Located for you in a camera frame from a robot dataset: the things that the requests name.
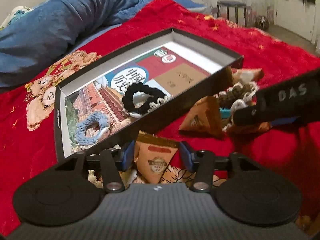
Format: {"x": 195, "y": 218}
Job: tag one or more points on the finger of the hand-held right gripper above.
{"x": 285, "y": 121}
{"x": 270, "y": 102}

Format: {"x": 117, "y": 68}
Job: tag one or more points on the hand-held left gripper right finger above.
{"x": 187, "y": 157}

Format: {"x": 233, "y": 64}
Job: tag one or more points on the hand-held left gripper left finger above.
{"x": 127, "y": 155}

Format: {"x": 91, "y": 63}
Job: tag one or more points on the orange triangular snack packet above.
{"x": 200, "y": 120}
{"x": 246, "y": 75}
{"x": 155, "y": 160}

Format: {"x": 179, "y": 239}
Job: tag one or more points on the brown scrunchie with white lace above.
{"x": 232, "y": 93}

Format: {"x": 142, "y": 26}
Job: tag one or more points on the black cardboard box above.
{"x": 192, "y": 42}

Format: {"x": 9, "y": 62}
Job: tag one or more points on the orange web-patterned snack packet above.
{"x": 178, "y": 176}

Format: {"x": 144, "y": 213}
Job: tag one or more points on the red bear-printed blanket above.
{"x": 262, "y": 62}

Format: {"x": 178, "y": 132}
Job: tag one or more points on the teal plastic item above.
{"x": 225, "y": 112}

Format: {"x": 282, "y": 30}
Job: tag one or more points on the blue knitted scrunchie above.
{"x": 85, "y": 126}

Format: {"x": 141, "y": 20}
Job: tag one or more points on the black scrunchie with white charm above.
{"x": 130, "y": 100}

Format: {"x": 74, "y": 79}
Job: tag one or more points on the printed textbook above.
{"x": 172, "y": 80}

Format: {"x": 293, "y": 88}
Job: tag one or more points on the striped ball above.
{"x": 262, "y": 22}

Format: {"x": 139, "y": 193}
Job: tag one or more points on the dark round stool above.
{"x": 231, "y": 4}

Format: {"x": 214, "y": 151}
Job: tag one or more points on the blue quilt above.
{"x": 62, "y": 17}

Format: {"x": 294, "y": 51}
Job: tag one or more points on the patterned pillow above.
{"x": 15, "y": 13}

